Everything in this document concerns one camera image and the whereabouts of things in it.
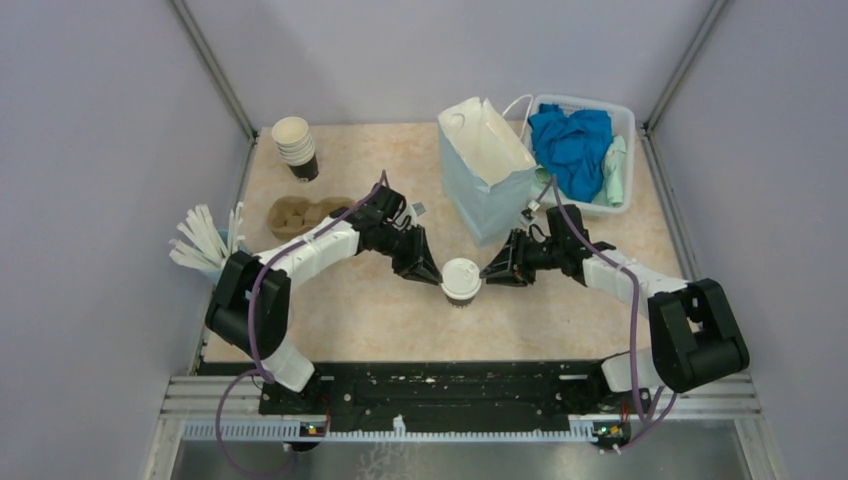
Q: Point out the white plastic cup lid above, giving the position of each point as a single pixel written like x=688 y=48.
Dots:
x=461 y=276

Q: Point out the light blue paper bag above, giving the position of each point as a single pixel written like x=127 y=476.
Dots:
x=486 y=169

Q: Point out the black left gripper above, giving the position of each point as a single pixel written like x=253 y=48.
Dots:
x=418 y=265

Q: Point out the blue cloth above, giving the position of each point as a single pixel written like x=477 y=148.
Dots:
x=551 y=121

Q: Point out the light green cloth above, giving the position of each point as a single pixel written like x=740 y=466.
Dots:
x=616 y=169

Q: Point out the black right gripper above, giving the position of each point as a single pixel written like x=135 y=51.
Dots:
x=510 y=257

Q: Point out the black paper coffee cup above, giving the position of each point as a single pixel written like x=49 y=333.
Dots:
x=459 y=301

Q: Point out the white plastic basket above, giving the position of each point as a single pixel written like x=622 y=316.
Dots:
x=623 y=124

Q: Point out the cup of white straws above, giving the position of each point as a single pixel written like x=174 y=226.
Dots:
x=207 y=248

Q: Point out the stack of paper cups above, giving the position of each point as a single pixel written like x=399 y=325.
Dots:
x=296 y=147

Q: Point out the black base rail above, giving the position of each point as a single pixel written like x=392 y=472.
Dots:
x=490 y=397

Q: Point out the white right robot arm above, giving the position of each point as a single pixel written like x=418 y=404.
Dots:
x=694 y=336

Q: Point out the brown cardboard cup carrier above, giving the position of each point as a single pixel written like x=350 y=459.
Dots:
x=292 y=216

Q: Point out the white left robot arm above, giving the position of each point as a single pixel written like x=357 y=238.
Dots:
x=250 y=305

